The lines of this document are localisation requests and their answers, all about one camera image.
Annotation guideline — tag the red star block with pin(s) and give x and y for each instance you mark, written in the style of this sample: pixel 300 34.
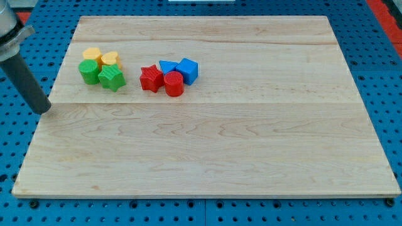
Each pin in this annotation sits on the red star block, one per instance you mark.
pixel 151 78

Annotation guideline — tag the green star block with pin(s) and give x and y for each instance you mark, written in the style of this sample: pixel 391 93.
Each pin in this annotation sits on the green star block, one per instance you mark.
pixel 111 77

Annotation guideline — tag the red cylinder block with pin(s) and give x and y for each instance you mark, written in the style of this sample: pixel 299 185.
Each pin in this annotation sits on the red cylinder block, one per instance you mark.
pixel 174 84

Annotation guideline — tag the blue cube block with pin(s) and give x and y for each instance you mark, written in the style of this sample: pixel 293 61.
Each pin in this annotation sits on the blue cube block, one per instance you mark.
pixel 189 69

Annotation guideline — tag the blue triangle block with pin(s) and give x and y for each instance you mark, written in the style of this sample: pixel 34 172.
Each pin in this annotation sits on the blue triangle block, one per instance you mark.
pixel 167 66

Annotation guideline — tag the wooden board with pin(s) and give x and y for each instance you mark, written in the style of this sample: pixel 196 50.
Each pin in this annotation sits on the wooden board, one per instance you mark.
pixel 274 113

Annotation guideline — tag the yellow heart block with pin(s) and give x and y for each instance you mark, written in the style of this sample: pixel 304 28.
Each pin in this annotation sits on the yellow heart block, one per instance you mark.
pixel 111 58

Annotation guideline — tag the green cylinder block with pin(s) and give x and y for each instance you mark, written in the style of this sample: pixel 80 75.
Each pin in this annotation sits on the green cylinder block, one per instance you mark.
pixel 89 71

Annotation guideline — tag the yellow hexagon block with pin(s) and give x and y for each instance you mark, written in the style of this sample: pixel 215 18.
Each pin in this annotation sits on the yellow hexagon block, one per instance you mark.
pixel 93 53

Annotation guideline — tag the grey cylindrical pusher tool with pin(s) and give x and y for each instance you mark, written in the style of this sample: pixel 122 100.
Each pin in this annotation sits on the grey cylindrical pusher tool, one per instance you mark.
pixel 26 84

